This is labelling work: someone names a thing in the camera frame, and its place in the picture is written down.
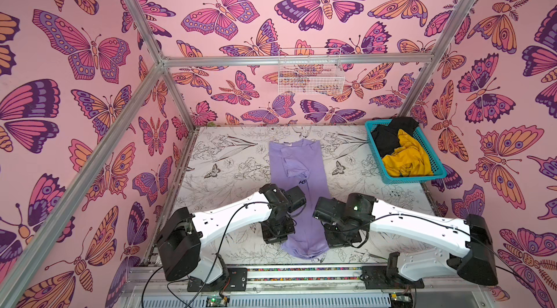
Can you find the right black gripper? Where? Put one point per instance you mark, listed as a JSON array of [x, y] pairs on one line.
[[341, 233]]

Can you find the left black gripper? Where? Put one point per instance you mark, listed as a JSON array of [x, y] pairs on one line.
[[272, 238]]

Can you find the lavender purple t-shirt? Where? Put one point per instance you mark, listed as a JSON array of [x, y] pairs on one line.
[[300, 164]]

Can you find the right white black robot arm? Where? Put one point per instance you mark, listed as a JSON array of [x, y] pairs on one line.
[[461, 247]]

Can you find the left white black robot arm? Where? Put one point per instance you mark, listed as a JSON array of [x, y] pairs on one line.
[[183, 242]]

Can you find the mustard yellow t-shirt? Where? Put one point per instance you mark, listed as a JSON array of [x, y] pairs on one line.
[[410, 160]]

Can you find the black t-shirt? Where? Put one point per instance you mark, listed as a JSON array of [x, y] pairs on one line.
[[386, 136]]

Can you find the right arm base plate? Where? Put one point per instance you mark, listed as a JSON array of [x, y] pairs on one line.
[[380, 277]]

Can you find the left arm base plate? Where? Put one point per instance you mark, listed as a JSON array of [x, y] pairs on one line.
[[234, 280]]

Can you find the white wire wall basket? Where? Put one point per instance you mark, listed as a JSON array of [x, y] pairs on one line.
[[310, 74]]

